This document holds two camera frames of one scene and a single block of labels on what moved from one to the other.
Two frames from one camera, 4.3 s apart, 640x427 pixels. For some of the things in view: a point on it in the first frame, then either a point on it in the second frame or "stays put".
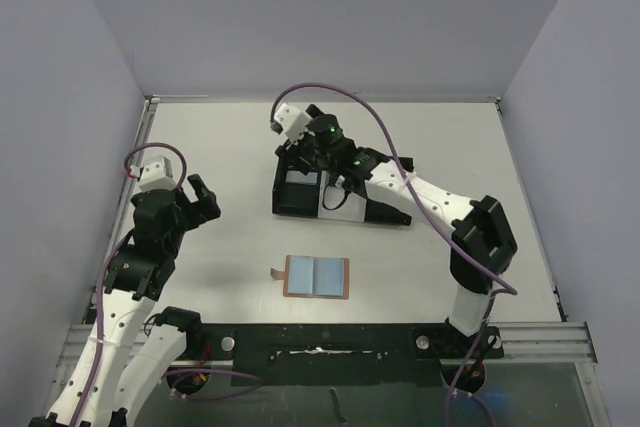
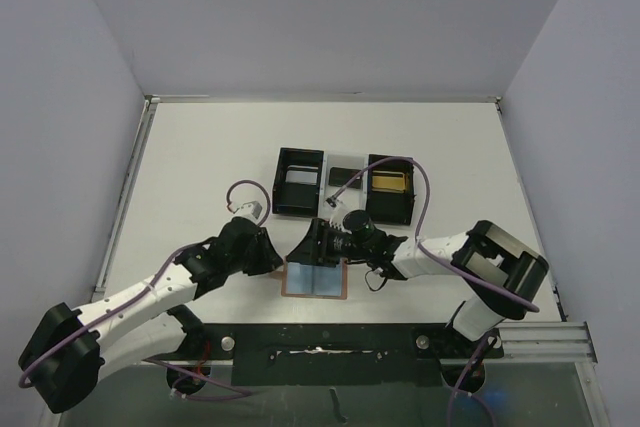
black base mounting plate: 394,354 stays put
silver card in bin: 298,177 stays put
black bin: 380,212 stays put
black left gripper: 206,204 -> 269,259
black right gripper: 298,156 -> 322,243
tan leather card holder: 314,277 stays put
